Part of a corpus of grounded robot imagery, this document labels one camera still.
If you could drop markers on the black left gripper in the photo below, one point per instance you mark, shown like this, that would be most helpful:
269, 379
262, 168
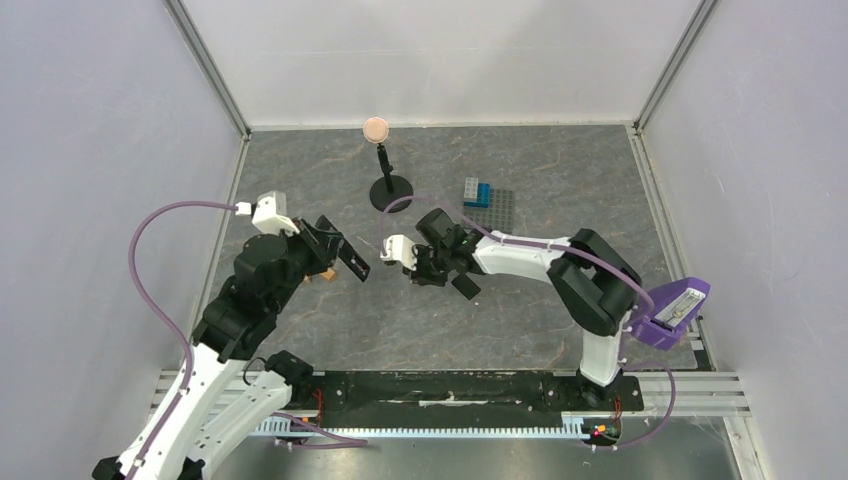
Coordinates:
322, 245

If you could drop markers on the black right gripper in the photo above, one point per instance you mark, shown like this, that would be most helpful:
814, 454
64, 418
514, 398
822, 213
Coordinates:
436, 263

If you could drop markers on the black battery cover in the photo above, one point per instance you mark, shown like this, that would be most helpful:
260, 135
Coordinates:
466, 286

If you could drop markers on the black remote control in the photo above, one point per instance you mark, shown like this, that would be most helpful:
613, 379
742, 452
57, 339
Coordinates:
344, 249

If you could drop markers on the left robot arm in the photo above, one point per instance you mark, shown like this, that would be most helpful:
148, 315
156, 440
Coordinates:
184, 439

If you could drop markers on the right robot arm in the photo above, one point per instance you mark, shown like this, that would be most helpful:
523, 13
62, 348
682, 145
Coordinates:
597, 287

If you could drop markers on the dark grey lego baseplate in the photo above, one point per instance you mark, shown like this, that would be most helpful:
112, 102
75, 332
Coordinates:
498, 215

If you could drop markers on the light grey lego brick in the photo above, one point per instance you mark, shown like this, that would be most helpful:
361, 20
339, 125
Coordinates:
471, 190

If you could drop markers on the blue lego brick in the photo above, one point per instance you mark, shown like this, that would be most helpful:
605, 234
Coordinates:
484, 197

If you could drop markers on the black stand with pink disc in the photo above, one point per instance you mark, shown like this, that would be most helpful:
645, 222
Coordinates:
391, 193

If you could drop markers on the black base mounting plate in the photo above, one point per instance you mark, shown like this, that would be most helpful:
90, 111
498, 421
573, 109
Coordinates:
449, 398

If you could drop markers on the purple box device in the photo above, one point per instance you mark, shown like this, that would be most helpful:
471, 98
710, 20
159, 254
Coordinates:
663, 323

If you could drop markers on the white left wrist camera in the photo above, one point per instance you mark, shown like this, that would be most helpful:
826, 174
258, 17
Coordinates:
269, 214

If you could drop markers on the white cable duct strip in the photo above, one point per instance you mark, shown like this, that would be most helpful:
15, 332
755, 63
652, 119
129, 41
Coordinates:
568, 428

